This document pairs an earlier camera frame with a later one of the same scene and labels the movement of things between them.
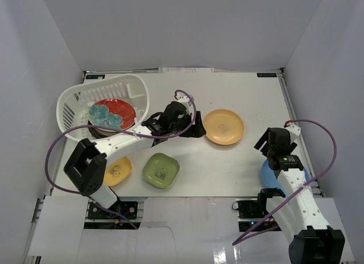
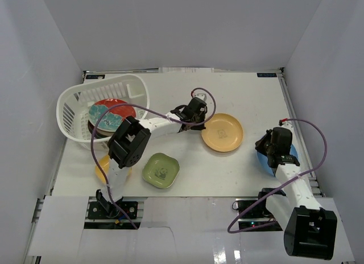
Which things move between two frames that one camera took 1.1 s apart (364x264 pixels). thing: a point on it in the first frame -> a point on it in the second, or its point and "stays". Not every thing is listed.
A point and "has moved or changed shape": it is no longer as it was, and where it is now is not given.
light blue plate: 307,176 -> 263,160
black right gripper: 261,141 stays
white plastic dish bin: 74,103 stays
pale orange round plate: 223,127 has moved or changed shape
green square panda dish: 160,170 stays
